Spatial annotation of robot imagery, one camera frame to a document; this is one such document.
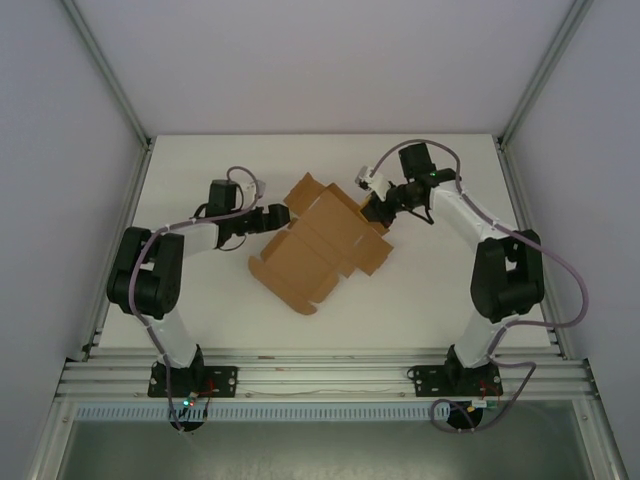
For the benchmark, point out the brown cardboard box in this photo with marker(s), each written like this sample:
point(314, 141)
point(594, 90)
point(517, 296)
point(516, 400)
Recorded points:
point(320, 245)

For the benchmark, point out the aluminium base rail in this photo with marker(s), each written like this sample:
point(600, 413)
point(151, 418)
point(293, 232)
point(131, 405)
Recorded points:
point(325, 377)

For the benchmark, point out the aluminium side rail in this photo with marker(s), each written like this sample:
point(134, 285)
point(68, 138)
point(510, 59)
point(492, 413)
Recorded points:
point(537, 260)
point(120, 240)

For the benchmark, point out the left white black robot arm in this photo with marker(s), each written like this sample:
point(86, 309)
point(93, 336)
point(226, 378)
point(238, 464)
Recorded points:
point(172, 345)

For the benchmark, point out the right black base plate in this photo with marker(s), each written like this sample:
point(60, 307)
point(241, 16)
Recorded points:
point(425, 382)

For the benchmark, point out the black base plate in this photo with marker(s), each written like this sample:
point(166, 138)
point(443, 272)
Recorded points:
point(222, 382)
point(425, 382)

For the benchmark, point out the grey metal sheet panel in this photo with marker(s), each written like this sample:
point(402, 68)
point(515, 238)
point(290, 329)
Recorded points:
point(320, 452)

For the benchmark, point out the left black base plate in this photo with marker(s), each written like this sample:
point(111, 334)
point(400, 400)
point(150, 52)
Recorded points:
point(222, 382)

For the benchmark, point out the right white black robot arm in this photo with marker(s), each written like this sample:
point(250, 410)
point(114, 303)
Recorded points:
point(452, 207)

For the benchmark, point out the aluminium frame post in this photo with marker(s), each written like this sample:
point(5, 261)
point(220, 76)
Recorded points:
point(107, 70)
point(542, 70)

